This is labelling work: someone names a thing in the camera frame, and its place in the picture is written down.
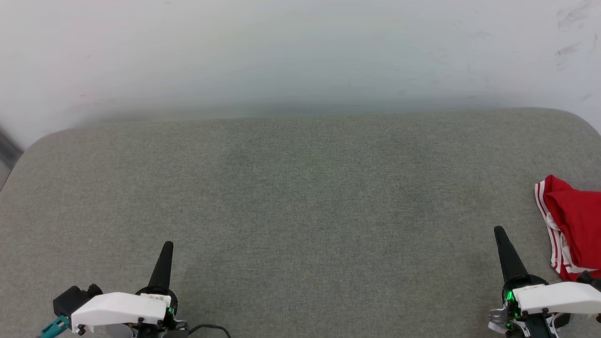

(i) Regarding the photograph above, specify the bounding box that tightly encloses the teal cable connector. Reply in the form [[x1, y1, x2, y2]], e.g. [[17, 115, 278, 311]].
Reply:
[[39, 315, 71, 338]]

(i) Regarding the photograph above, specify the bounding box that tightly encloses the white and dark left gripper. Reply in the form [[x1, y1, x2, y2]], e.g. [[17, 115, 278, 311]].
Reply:
[[70, 241, 189, 338]]

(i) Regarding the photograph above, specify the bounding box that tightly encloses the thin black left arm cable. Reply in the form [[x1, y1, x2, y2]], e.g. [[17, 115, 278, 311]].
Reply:
[[187, 323, 232, 338]]

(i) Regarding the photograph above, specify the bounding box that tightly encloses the red garment with white stripes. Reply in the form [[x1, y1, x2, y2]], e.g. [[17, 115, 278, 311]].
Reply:
[[534, 175, 601, 283]]

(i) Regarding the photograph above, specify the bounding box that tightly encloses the grey fabric sofa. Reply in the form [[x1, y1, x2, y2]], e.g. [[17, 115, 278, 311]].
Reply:
[[0, 107, 601, 338]]

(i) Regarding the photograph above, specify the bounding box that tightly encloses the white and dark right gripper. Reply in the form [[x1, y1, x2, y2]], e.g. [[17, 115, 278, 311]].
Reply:
[[487, 226, 601, 338]]

